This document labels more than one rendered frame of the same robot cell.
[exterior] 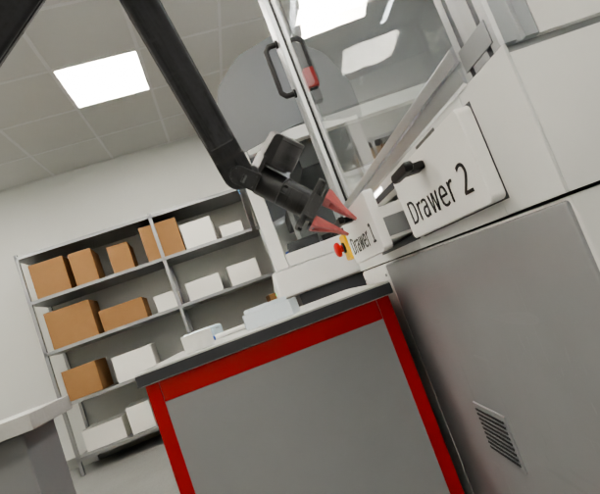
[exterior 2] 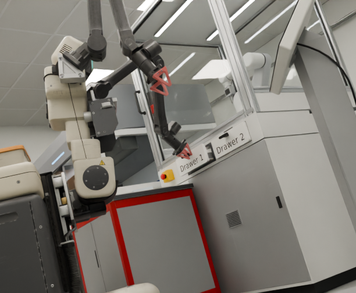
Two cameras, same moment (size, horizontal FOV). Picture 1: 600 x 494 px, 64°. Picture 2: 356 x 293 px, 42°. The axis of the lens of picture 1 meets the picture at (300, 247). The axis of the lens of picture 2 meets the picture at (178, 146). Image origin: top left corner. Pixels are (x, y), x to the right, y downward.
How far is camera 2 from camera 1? 1.97 m
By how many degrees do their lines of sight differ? 33
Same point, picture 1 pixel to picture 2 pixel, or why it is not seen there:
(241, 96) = not seen: hidden behind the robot
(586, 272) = (266, 152)
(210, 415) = (131, 217)
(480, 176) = (246, 135)
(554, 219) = (261, 143)
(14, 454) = not seen: hidden behind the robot
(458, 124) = (243, 124)
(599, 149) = (269, 132)
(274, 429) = (153, 227)
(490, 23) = (253, 107)
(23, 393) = not seen: outside the picture
